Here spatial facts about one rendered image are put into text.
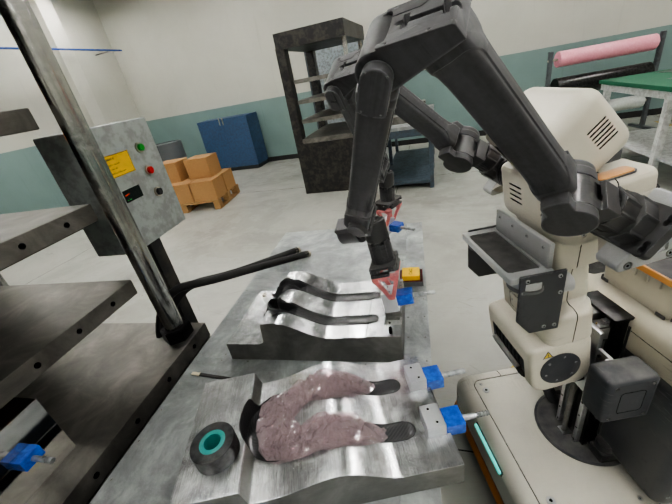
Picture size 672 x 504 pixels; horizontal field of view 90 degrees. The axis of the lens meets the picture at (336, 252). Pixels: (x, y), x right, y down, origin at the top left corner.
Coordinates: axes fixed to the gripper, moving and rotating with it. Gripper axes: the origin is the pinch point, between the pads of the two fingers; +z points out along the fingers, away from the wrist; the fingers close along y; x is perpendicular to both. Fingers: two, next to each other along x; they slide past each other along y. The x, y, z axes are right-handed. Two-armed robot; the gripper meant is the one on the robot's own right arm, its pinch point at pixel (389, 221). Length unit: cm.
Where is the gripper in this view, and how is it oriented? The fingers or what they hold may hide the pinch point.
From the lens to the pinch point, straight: 133.0
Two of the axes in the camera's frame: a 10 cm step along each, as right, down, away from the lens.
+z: 1.5, 8.7, 4.7
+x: 7.8, 1.9, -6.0
